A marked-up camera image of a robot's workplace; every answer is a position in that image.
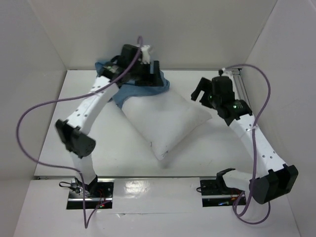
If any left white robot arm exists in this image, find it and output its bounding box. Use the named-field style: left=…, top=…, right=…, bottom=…
left=55, top=57, right=166, bottom=197

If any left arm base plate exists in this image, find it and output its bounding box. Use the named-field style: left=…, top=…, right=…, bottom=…
left=59, top=179, right=114, bottom=210

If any aluminium rail frame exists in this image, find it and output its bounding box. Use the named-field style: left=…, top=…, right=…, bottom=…
left=231, top=68, right=250, bottom=106

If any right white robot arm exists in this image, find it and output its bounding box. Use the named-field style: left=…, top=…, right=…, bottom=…
left=191, top=76, right=298, bottom=204

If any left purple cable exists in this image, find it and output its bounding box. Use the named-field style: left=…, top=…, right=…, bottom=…
left=16, top=36, right=145, bottom=229

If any purple cable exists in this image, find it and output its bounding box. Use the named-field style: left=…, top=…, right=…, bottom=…
left=16, top=36, right=145, bottom=229
left=222, top=64, right=272, bottom=225

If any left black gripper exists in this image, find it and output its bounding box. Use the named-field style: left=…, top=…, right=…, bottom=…
left=128, top=60, right=163, bottom=86

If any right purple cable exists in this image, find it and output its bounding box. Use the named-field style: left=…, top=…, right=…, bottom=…
left=222, top=64, right=272, bottom=225

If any blue pillowcase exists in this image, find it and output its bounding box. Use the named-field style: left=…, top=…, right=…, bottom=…
left=94, top=71, right=170, bottom=108

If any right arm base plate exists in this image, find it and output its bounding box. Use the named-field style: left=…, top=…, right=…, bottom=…
left=196, top=179, right=242, bottom=207

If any white pillow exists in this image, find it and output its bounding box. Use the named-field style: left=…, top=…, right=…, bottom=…
left=122, top=90, right=212, bottom=160

